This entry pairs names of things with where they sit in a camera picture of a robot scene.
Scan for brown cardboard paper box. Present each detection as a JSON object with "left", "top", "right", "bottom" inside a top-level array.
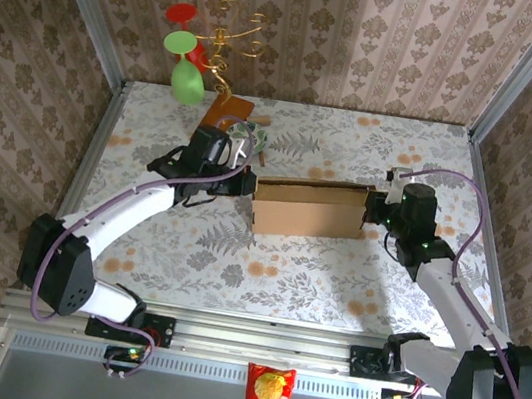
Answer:
[{"left": 246, "top": 167, "right": 375, "bottom": 252}]

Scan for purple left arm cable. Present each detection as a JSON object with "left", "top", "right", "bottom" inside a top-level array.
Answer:
[{"left": 19, "top": 88, "right": 262, "bottom": 395}]

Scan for aluminium table side rail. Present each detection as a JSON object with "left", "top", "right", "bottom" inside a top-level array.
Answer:
[
  {"left": 23, "top": 69, "right": 132, "bottom": 300},
  {"left": 433, "top": 129, "right": 532, "bottom": 364}
]

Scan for leaf pattern ceramic bowl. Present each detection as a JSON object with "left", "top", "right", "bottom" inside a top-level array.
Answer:
[{"left": 225, "top": 119, "right": 272, "bottom": 158}]

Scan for red plastic wine glass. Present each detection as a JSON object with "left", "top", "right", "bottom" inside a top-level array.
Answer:
[{"left": 157, "top": 0, "right": 218, "bottom": 70}]

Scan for green plastic wine glass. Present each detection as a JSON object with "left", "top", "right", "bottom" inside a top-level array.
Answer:
[{"left": 153, "top": 27, "right": 215, "bottom": 108}]

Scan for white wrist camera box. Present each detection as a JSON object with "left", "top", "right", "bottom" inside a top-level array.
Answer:
[
  {"left": 383, "top": 165, "right": 414, "bottom": 208},
  {"left": 223, "top": 135, "right": 252, "bottom": 168}
]

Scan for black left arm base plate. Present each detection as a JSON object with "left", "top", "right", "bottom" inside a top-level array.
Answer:
[{"left": 83, "top": 303, "right": 177, "bottom": 351}]

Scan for aluminium frame post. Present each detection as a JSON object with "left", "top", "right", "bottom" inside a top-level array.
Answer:
[
  {"left": 20, "top": 0, "right": 140, "bottom": 87},
  {"left": 467, "top": 0, "right": 532, "bottom": 151}
]

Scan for gold wire rack wooden base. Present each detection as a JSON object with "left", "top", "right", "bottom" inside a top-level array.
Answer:
[{"left": 175, "top": 0, "right": 273, "bottom": 138}]

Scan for grey slotted cable duct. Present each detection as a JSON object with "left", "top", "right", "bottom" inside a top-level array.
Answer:
[{"left": 7, "top": 328, "right": 384, "bottom": 399}]

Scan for floral printed table cover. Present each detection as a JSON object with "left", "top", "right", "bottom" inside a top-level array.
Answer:
[{"left": 47, "top": 66, "right": 532, "bottom": 357}]

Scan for aluminium frame rail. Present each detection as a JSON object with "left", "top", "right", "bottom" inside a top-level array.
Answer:
[{"left": 0, "top": 276, "right": 532, "bottom": 399}]

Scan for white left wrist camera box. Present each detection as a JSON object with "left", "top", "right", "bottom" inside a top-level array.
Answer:
[{"left": 223, "top": 135, "right": 252, "bottom": 168}]

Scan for red snack packet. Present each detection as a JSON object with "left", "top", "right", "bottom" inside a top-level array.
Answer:
[{"left": 242, "top": 361, "right": 299, "bottom": 399}]

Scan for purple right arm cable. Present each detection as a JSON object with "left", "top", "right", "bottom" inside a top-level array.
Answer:
[{"left": 363, "top": 161, "right": 532, "bottom": 399}]

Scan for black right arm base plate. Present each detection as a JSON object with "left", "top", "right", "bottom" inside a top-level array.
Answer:
[{"left": 346, "top": 343, "right": 443, "bottom": 391}]

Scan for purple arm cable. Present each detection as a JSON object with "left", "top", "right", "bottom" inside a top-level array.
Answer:
[
  {"left": 363, "top": 161, "right": 532, "bottom": 399},
  {"left": 19, "top": 88, "right": 262, "bottom": 395}
]

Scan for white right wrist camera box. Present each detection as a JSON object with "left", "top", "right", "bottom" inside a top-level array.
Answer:
[{"left": 383, "top": 165, "right": 414, "bottom": 208}]

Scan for small wooden mallet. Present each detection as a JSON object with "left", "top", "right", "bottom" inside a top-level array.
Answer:
[{"left": 246, "top": 114, "right": 275, "bottom": 169}]

